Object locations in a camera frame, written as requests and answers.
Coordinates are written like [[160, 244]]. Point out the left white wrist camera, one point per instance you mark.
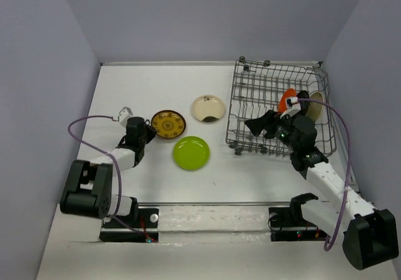
[[123, 115]]

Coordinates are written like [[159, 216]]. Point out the orange plate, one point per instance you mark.
[[289, 93]]

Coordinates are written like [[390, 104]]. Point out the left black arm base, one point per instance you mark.
[[140, 229]]

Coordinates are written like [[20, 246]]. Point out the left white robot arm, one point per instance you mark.
[[88, 187]]

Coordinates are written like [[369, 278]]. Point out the black plate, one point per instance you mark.
[[303, 97]]

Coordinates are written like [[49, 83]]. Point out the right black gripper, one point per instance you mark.
[[268, 122]]

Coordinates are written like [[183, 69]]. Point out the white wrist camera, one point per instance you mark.
[[123, 115], [292, 108]]

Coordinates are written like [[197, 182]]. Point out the cream plate with dark spot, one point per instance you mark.
[[208, 108]]

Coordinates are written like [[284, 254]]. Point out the cream floral plate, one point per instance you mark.
[[316, 106]]

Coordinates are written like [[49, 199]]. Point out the brown yellow patterned plate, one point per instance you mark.
[[169, 124]]

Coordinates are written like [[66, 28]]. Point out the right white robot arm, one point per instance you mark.
[[368, 236]]

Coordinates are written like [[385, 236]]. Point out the white foam strip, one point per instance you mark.
[[209, 218]]

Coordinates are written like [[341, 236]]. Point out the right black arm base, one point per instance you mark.
[[286, 223]]

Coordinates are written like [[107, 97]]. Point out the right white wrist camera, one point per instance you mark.
[[292, 108]]

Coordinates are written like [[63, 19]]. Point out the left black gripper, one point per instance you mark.
[[150, 131]]

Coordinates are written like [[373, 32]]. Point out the green plate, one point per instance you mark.
[[191, 153]]

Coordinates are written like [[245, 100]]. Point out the grey wire dish rack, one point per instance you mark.
[[258, 87]]

